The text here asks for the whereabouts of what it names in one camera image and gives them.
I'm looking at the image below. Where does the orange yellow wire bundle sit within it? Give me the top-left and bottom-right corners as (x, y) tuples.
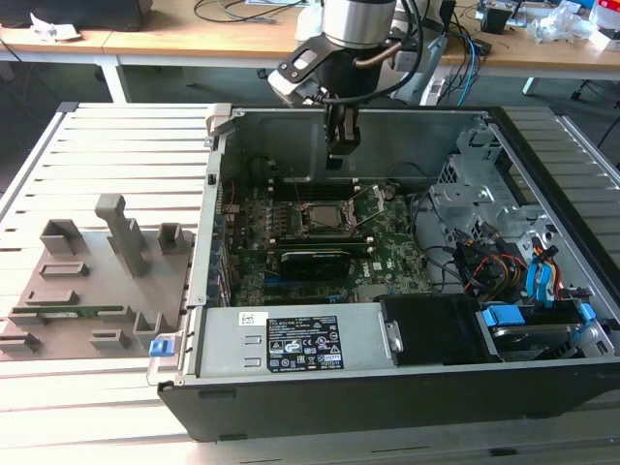
(454, 232), (529, 296)

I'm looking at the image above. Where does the metal socket cover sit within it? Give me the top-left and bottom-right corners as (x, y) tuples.
(347, 183), (388, 229)

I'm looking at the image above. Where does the red and white box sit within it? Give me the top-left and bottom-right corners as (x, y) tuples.
(593, 0), (620, 30)

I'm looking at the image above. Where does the silver power supply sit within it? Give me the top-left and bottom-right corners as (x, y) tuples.
(196, 304), (388, 384)

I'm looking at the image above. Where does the white desk leg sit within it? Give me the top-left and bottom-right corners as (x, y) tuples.
(94, 52), (130, 104)

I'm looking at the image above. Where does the green motherboard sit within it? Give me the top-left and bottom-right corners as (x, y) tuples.
(212, 181), (437, 307)

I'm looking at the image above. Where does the thin wire locking lever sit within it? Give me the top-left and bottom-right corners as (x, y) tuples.
(290, 167), (305, 206)

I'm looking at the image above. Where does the blue flat data wire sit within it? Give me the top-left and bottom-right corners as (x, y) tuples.
(525, 246), (558, 309)

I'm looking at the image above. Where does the black open PC case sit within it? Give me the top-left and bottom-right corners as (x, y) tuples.
(144, 104), (620, 443)

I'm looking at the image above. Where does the CPU socket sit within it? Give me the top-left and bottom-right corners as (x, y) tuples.
(288, 199), (362, 238)

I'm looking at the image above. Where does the crumpled white paper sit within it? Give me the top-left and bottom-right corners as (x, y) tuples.
(28, 12), (81, 43)

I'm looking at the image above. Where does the hard disk in blue carrier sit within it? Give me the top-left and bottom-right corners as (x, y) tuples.
(477, 300), (600, 363)

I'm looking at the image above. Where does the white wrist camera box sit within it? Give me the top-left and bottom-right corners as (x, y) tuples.
(267, 43), (335, 109)

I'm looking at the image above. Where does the clear plastic bag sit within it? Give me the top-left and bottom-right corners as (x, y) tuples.
(525, 4), (597, 45)

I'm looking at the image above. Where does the black RAM slot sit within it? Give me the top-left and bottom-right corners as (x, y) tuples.
(273, 187), (360, 201)
(270, 176), (360, 191)

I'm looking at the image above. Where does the white power strip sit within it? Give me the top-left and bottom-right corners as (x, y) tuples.
(425, 77), (447, 106)

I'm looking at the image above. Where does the black graphics card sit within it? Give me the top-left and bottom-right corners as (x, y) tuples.
(278, 249), (353, 282)

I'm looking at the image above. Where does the large black flat box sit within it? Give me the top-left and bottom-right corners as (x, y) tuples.
(0, 0), (154, 31)

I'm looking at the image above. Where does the loose green RAM stick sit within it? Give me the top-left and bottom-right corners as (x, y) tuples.
(12, 303), (125, 321)

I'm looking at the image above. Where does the silver metal drive cage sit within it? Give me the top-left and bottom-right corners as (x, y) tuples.
(428, 128), (558, 253)

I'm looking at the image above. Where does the long wooden desk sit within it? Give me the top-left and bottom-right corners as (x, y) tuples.
(0, 0), (620, 81)

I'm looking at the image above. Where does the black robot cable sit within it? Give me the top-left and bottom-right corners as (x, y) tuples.
(322, 0), (430, 106)

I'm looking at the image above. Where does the grey parts rack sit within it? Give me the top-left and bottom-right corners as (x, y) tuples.
(0, 193), (198, 362)

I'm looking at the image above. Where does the black wire bundle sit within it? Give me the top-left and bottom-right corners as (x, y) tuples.
(409, 191), (466, 292)

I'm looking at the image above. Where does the installed green RAM stick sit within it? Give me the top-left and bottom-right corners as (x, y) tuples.
(276, 240), (378, 258)

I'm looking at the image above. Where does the blue hanging cable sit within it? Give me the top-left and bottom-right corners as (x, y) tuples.
(462, 31), (483, 106)

